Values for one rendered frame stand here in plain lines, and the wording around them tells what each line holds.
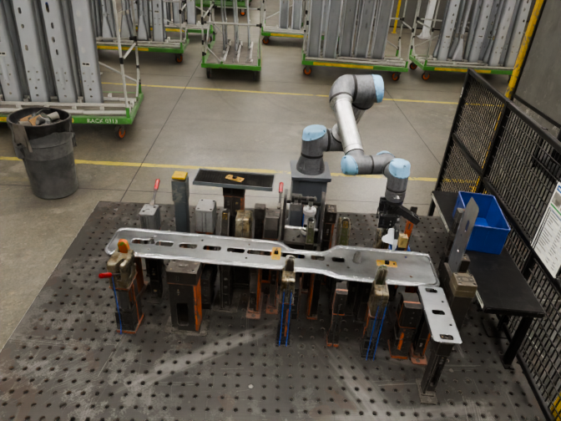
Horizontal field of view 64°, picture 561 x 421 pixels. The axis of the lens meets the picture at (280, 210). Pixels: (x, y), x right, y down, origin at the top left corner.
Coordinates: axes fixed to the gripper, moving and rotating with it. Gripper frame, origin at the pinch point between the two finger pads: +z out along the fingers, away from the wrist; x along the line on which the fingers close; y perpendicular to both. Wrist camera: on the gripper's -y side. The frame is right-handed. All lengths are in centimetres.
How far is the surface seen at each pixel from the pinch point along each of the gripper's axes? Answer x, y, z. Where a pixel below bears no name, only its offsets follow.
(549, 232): 7, -55, -13
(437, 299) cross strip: 19.5, -16.5, 12.0
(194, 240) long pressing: -4, 82, 8
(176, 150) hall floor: -307, 182, 105
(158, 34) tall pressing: -713, 321, 57
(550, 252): 13, -55, -8
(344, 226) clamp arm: -14.1, 18.1, 3.4
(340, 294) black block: 20.5, 20.7, 11.8
